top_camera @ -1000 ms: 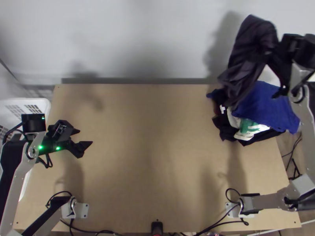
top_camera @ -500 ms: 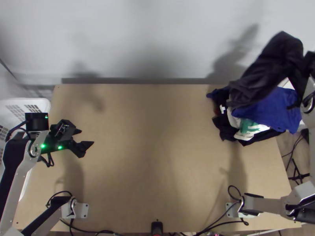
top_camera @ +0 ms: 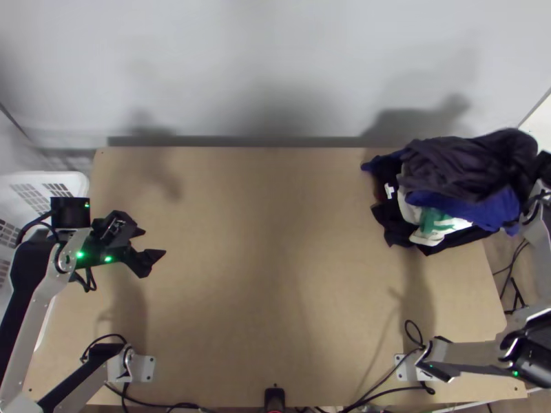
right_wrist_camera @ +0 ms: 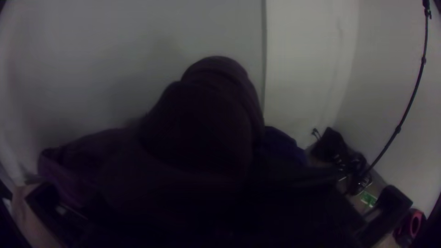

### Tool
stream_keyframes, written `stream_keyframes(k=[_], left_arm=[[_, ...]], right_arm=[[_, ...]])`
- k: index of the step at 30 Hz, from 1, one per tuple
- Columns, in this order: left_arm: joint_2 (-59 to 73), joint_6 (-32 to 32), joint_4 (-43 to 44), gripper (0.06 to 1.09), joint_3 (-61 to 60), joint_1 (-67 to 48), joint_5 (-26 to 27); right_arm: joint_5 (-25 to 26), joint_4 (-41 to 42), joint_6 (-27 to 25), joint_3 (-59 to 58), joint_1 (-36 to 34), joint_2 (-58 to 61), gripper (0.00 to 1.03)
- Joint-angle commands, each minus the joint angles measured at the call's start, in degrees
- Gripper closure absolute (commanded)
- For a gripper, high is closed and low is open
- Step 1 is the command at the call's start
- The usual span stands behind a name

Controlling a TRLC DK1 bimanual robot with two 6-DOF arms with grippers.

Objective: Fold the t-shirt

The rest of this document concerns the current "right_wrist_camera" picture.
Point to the black t-shirt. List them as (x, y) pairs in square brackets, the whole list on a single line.
[(206, 131)]

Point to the black bag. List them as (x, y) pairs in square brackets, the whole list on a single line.
[(332, 146)]

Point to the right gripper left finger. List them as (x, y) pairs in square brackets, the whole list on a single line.
[(55, 210)]

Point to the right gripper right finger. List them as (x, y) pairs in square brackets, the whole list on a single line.
[(324, 220)]

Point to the black tripod stand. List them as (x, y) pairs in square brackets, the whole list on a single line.
[(410, 103)]

